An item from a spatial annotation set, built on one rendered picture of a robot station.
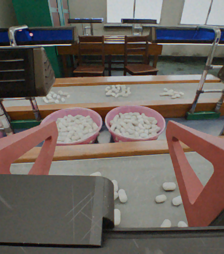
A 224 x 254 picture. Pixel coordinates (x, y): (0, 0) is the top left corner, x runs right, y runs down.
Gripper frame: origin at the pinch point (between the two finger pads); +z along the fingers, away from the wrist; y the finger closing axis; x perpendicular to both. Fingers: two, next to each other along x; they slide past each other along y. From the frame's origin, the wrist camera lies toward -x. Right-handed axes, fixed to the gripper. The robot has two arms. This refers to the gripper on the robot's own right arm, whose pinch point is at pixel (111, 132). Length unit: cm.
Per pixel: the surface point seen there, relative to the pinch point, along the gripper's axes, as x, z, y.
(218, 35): -3, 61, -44
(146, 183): 33.0, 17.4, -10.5
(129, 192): 33.1, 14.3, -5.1
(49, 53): 42, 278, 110
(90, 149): 30.4, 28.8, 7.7
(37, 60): -2.3, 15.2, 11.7
